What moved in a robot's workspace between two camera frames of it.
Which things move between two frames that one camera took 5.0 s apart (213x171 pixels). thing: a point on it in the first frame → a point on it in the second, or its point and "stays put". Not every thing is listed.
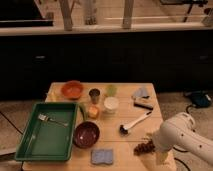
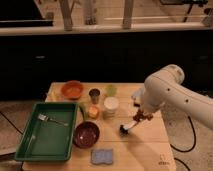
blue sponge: x=101 y=156 stays put
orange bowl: x=72 y=89 stays put
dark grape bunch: x=143 y=148 → x=141 y=116
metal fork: x=46 y=118 stays put
